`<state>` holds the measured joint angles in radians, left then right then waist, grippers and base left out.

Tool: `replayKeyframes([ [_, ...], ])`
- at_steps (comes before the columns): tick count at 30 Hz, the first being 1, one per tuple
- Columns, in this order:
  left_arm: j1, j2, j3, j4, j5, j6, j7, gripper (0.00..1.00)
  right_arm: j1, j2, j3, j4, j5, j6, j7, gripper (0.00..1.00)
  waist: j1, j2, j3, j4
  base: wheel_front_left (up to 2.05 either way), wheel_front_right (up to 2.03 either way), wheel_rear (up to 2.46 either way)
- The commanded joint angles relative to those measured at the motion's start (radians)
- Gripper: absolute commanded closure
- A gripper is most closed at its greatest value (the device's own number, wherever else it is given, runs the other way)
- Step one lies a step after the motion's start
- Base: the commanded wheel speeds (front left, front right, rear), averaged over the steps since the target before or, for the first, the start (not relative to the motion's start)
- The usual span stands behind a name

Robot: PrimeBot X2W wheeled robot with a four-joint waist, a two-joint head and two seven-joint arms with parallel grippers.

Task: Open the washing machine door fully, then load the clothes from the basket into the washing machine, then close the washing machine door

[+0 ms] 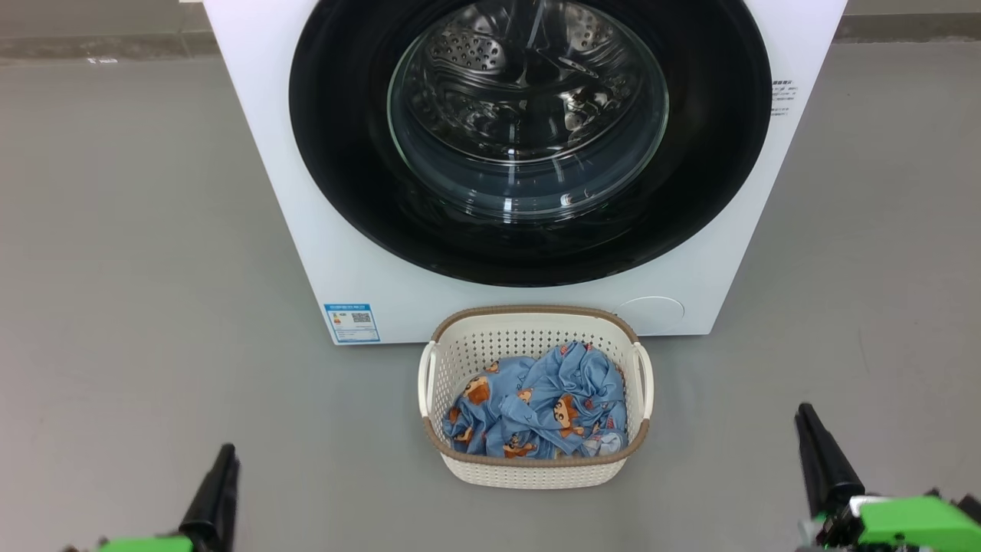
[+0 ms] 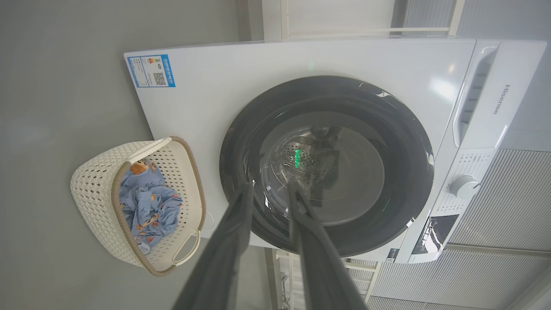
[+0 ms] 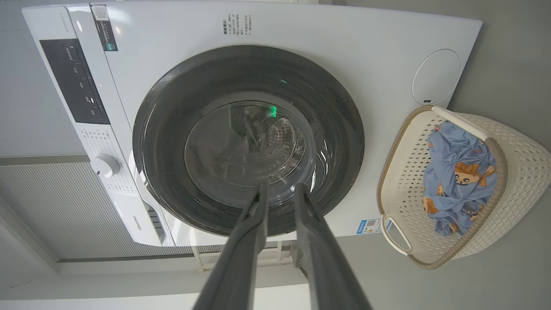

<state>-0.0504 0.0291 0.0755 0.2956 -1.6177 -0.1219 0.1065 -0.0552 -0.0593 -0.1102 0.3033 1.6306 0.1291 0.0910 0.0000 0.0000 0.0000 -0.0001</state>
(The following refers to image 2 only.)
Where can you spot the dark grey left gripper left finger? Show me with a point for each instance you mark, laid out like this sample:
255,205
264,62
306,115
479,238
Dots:
215,267

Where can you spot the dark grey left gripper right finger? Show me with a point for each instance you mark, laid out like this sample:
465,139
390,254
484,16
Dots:
320,267

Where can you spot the blue cartoon print garment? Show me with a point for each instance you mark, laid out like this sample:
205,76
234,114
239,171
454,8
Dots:
150,215
144,172

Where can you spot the dark round washer door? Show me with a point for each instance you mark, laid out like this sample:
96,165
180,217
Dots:
404,172

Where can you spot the white washing machine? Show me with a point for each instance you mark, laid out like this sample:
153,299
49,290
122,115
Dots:
241,69

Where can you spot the cream perforated laundry basket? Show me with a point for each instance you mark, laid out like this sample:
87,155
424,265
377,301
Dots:
94,185

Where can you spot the white control knob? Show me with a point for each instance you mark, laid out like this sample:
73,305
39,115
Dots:
464,187

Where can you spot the blue energy label sticker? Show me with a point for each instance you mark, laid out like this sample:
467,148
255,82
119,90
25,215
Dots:
150,71

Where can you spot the white detergent drawer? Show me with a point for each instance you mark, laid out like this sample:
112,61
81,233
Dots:
503,94

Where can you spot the white window frame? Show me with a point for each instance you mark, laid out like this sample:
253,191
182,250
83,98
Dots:
275,19

